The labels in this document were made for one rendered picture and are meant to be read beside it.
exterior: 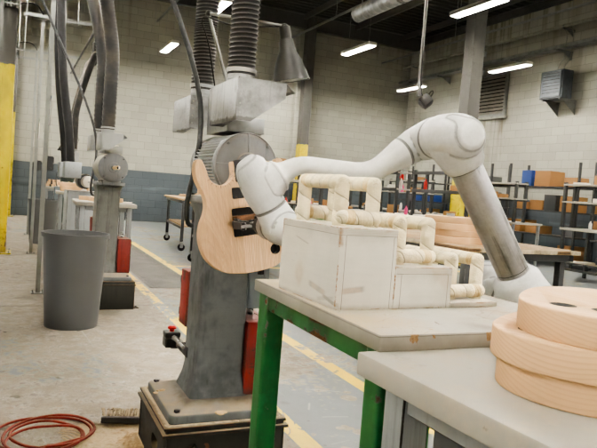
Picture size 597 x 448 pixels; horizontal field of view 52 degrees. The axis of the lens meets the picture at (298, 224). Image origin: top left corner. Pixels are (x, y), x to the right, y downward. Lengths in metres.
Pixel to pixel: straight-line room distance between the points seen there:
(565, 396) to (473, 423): 0.13
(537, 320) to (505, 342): 0.05
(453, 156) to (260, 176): 0.56
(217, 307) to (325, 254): 1.28
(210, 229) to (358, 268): 0.94
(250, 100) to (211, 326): 0.97
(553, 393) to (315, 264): 0.61
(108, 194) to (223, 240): 3.67
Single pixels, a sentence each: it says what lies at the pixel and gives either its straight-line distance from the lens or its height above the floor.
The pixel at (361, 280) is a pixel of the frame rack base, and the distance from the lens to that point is 1.31.
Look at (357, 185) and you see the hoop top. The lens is 1.40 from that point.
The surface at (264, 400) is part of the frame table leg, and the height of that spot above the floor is 0.62.
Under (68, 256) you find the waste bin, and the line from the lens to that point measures 4.86.
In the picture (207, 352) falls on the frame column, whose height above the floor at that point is 0.49.
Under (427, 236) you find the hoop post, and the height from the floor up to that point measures 1.09.
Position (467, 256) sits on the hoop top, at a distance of 1.58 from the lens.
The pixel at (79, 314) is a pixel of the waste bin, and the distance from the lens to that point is 4.96.
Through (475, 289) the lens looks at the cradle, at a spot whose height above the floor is 0.97.
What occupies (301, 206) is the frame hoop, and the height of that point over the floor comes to 1.13.
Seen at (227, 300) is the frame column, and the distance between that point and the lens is 2.55.
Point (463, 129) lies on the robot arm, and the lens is 1.83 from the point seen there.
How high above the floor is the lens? 1.17
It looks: 3 degrees down
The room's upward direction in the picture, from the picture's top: 4 degrees clockwise
